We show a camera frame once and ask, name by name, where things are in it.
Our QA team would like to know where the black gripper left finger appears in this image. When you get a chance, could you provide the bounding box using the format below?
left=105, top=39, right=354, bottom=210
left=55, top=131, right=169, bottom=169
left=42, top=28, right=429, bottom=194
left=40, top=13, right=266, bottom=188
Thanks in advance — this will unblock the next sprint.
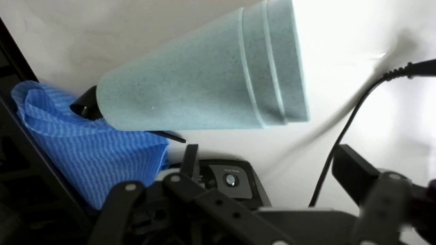
left=87, top=143, right=292, bottom=245

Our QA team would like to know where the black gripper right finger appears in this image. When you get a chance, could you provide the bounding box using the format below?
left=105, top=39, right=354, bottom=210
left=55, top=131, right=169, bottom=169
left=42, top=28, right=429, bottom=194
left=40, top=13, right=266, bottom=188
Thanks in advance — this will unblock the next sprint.
left=331, top=143, right=436, bottom=245

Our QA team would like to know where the blue woven cloth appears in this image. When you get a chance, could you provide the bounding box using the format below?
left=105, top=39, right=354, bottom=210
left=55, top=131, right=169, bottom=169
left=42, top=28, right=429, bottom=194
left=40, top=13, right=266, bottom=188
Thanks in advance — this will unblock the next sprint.
left=11, top=81, right=170, bottom=213

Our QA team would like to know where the black coffee scoop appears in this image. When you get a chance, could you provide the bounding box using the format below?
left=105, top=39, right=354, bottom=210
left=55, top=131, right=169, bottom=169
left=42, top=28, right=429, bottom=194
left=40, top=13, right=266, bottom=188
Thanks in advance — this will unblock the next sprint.
left=70, top=85, right=188, bottom=145

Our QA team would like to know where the black power cord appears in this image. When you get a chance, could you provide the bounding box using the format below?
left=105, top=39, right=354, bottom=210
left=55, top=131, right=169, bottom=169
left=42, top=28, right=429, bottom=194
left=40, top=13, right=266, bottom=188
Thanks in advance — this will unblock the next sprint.
left=308, top=59, right=436, bottom=209

